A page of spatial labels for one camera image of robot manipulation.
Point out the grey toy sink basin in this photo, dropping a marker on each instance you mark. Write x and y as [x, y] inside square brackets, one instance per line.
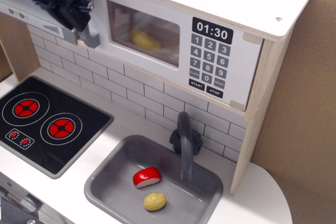
[111, 188]

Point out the grey toy faucet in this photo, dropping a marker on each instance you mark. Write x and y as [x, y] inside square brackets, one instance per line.
[186, 143]

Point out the red toy cheese wedge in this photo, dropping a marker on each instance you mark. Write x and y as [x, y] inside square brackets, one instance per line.
[146, 177]

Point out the black toy stovetop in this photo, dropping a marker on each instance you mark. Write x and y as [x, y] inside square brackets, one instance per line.
[48, 128]

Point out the yellow toy banana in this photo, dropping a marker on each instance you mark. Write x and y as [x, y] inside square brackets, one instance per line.
[143, 40]

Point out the silver oven front handle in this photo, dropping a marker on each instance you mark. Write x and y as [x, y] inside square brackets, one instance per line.
[19, 206]

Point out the white toy microwave door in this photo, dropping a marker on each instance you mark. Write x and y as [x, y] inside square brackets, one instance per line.
[198, 51]

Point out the white wooden microwave cabinet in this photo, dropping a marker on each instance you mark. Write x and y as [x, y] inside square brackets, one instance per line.
[271, 20]

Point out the brown cardboard panel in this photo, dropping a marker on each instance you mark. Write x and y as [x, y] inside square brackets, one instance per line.
[296, 144]

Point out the yellow toy potato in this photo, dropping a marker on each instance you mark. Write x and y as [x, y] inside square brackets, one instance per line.
[154, 201]

